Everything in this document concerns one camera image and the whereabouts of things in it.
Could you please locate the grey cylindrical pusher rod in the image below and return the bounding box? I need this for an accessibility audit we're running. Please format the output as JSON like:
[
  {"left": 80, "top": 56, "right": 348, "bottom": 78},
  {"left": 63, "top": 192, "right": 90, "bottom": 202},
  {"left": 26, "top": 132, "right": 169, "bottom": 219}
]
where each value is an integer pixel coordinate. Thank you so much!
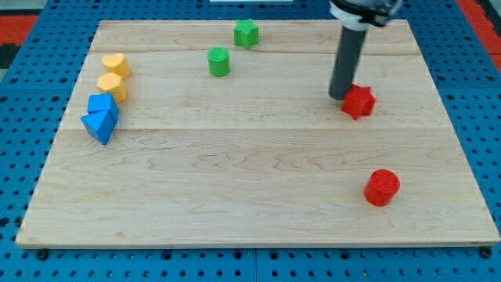
[{"left": 329, "top": 27, "right": 366, "bottom": 100}]

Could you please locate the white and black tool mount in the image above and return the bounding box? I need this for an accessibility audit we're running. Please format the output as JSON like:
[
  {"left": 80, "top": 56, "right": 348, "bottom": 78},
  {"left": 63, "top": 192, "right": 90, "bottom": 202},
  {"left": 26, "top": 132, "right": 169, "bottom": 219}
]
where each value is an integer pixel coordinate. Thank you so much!
[{"left": 329, "top": 0, "right": 402, "bottom": 31}]

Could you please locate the red star block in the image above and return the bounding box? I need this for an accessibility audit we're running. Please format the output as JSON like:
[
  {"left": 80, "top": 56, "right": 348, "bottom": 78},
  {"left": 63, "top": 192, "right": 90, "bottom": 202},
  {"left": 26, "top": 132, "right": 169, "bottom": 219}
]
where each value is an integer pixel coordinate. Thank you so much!
[{"left": 341, "top": 84, "right": 377, "bottom": 120}]

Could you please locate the green star block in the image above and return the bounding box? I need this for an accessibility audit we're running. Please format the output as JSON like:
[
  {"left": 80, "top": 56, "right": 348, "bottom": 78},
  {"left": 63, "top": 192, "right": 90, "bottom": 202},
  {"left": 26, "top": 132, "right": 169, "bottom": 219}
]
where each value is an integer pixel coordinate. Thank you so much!
[{"left": 233, "top": 19, "right": 259, "bottom": 49}]

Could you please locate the green cylinder block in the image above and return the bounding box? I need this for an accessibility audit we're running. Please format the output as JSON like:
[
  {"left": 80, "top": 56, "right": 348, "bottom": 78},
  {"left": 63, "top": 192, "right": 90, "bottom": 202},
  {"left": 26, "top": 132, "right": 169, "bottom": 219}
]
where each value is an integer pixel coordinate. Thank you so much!
[{"left": 207, "top": 47, "right": 230, "bottom": 77}]

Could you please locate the red cylinder block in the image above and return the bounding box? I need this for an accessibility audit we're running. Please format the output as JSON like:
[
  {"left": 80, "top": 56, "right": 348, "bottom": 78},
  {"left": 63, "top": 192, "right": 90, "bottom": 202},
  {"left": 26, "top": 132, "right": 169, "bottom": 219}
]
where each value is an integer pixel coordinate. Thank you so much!
[{"left": 363, "top": 169, "right": 401, "bottom": 207}]

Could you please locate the wooden board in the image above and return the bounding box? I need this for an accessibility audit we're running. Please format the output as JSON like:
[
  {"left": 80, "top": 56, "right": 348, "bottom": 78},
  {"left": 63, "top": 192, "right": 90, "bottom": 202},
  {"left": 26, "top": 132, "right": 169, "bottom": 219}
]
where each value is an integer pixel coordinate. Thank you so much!
[{"left": 16, "top": 20, "right": 500, "bottom": 249}]

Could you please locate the yellow heart block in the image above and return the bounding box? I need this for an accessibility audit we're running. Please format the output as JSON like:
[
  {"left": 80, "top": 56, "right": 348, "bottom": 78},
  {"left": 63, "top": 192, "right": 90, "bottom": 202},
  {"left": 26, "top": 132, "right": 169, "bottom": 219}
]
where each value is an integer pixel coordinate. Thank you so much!
[{"left": 101, "top": 53, "right": 131, "bottom": 78}]

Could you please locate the blue cube block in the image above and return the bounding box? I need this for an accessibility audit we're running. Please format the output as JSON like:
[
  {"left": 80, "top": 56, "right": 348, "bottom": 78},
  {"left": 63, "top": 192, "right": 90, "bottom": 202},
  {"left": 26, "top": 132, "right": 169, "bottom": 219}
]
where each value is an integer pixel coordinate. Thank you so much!
[{"left": 87, "top": 93, "right": 119, "bottom": 124}]

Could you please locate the blue triangle block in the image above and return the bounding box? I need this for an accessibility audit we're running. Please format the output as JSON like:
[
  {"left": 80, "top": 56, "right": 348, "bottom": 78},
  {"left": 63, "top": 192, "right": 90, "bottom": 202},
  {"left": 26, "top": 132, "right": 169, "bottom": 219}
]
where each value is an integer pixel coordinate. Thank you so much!
[{"left": 81, "top": 111, "right": 116, "bottom": 145}]

